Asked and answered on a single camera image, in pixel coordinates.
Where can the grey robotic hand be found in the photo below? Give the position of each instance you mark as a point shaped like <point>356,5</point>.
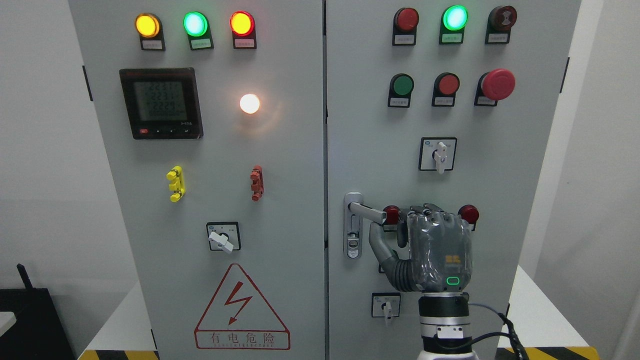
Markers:
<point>439,245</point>

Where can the chrome door handle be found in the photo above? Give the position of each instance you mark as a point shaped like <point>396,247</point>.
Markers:
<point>354,211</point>

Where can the silver black robot forearm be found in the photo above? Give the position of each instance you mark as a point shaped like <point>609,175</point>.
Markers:
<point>445,326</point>

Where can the grey right cabinet door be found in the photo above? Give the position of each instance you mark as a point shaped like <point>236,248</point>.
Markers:
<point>374,150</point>

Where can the grey cabinet door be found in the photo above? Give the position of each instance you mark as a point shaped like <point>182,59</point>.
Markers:
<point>281,234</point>
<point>374,150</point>

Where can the grey left cabinet door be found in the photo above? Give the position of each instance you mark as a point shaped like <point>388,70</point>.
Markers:
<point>281,234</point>

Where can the green indicator light left door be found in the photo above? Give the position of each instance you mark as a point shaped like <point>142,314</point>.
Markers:
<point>198,31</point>

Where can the red indicator light middle right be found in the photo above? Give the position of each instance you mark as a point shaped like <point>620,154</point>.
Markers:
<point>470,214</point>

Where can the red indicator light middle left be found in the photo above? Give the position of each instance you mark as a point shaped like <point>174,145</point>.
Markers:
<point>392,217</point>

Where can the red push button upper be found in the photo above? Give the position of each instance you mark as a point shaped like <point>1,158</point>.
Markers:
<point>445,90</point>

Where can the green push button upper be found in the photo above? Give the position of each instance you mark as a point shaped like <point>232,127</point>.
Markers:
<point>400,90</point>

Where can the red emergency stop button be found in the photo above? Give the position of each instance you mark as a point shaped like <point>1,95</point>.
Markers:
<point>494,86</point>

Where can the red terminal clip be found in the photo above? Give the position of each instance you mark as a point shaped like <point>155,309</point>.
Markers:
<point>257,183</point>

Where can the red electric warning sticker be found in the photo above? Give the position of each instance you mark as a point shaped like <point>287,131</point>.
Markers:
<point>238,317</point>

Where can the green lit indicator top row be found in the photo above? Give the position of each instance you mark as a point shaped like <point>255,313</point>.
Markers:
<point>453,24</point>

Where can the red indicator light top row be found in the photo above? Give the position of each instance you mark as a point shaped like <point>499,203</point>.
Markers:
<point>404,28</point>

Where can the dark red buzzer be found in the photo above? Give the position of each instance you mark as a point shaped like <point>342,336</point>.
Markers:
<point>500,21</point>

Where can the white glowing indicator light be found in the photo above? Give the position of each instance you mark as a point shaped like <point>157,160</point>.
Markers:
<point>250,103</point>

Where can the yellow terminal clip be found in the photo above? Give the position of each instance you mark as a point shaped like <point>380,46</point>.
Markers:
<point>176,183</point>

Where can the red lit indicator light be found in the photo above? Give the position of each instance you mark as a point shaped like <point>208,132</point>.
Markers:
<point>243,30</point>

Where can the black digital power meter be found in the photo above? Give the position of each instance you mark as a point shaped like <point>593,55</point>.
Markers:
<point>162,103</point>

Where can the yellow indicator light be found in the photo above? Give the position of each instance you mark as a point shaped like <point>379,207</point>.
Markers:
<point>150,31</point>

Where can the black box at left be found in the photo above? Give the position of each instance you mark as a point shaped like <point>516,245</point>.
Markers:
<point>38,333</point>

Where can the white selector switch lower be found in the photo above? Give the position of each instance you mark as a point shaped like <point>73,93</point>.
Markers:
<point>386,305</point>

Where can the white selector switch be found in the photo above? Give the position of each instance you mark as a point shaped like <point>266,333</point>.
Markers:
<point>437,154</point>
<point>386,305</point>

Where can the white selector switch upper right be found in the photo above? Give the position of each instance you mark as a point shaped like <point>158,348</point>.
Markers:
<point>437,154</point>

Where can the white rotary switch left door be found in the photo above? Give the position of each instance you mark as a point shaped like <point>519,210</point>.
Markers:
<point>224,236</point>

